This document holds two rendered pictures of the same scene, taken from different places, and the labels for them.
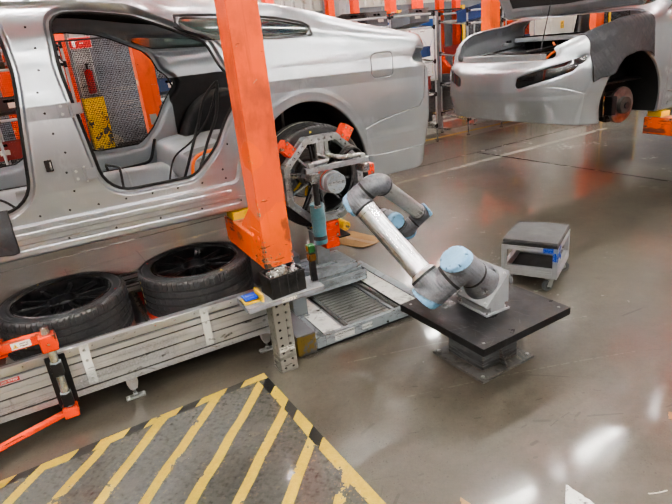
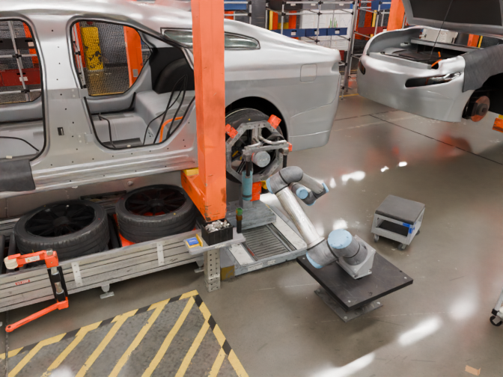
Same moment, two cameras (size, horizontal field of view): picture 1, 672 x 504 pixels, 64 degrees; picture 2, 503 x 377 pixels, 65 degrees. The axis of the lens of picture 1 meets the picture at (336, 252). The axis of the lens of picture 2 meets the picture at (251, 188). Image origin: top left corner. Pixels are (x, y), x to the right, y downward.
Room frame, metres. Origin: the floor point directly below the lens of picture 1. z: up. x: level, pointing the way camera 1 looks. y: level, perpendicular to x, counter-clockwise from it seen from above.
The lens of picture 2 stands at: (0.09, 0.02, 2.14)
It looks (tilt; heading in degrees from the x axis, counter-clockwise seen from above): 27 degrees down; 1
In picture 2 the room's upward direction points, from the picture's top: 1 degrees clockwise
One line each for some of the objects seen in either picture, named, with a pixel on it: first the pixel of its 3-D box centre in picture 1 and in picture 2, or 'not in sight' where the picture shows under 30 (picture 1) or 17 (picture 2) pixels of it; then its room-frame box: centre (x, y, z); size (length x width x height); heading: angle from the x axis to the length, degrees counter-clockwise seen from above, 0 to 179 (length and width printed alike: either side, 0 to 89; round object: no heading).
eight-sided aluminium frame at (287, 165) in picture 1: (323, 178); (254, 152); (3.30, 0.03, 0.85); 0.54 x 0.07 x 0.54; 117
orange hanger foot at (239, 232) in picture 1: (249, 220); (198, 178); (3.09, 0.49, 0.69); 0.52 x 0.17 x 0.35; 27
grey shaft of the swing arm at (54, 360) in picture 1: (58, 372); (56, 279); (2.24, 1.38, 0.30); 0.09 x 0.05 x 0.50; 117
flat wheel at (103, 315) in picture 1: (67, 314); (63, 231); (2.70, 1.51, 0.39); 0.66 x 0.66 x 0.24
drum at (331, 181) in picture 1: (328, 180); (257, 155); (3.24, 0.00, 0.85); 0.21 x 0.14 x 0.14; 27
